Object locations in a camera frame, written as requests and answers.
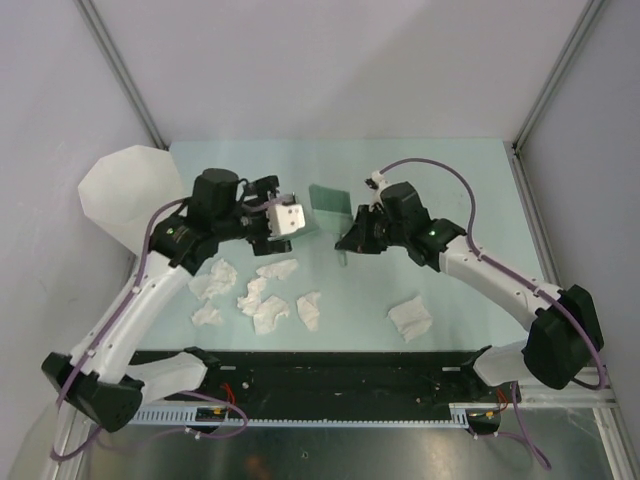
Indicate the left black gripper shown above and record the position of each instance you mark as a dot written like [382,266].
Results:
[265,191]

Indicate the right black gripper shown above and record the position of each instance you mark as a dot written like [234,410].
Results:
[358,237]

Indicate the green plastic dustpan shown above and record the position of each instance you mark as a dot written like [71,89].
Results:
[328,210]

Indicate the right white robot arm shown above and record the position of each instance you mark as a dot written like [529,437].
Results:
[562,324]

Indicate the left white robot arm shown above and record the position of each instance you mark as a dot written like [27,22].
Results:
[97,377]

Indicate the crumpled paper scrap top centre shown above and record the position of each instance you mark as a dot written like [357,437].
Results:
[278,270]

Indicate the crumpled paper scrap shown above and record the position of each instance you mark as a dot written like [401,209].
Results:
[411,319]
[267,314]
[278,270]
[208,314]
[219,281]
[250,303]

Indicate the crumpled paper scrap far left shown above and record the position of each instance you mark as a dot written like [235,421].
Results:
[219,281]

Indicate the crumpled paper scrap mid right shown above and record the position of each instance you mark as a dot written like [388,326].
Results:
[308,310]

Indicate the crumpled paper scrap right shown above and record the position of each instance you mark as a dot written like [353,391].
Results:
[411,319]

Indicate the crumpled paper scrap lower centre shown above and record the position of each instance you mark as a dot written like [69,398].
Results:
[267,314]

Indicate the crumpled paper scrap lower left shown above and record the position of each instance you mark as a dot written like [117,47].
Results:
[208,314]

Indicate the white translucent waste bin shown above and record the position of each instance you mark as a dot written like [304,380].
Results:
[124,189]

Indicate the aluminium cross extrusion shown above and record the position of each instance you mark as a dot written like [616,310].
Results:
[533,394]

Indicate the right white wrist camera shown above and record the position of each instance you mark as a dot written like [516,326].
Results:
[377,183]

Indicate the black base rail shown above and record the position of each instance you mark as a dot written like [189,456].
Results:
[347,385]

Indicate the right aluminium frame post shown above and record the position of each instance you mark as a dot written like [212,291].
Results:
[569,53]

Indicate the aluminium frame post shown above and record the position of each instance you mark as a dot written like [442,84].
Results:
[104,41]
[569,53]

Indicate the grey slotted cable duct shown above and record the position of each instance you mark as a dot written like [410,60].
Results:
[192,416]

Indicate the left aluminium frame post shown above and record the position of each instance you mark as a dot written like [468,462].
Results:
[104,41]

